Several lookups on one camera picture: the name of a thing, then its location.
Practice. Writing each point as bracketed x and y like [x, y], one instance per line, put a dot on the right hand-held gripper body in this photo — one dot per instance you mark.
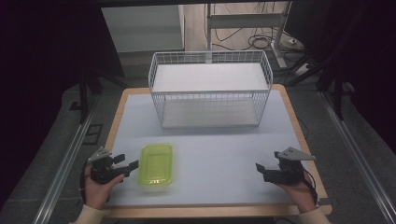
[286, 174]

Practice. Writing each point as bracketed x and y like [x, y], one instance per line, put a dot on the person's right hand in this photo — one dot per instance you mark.
[300, 196]

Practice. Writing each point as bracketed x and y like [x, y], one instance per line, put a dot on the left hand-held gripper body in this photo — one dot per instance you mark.
[101, 172]

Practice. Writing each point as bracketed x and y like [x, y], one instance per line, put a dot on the white metal desk frame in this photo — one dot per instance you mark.
[246, 20]

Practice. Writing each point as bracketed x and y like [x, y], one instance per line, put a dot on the black floor plate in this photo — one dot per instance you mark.
[92, 134]

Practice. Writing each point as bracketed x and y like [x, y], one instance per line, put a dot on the metal floor rail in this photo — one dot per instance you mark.
[62, 174]
[361, 161]

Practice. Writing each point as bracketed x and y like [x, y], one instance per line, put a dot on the person's left hand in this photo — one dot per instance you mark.
[96, 194]

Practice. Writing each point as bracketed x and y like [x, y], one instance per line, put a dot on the white cabinet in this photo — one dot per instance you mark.
[143, 28]

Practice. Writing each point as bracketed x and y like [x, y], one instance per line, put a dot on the white power strip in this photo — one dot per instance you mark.
[302, 69]

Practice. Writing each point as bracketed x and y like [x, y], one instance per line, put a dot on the black metal stand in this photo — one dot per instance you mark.
[337, 93]
[84, 96]

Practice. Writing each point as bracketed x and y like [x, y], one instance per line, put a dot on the green lidded plastic container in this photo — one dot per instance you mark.
[155, 165]

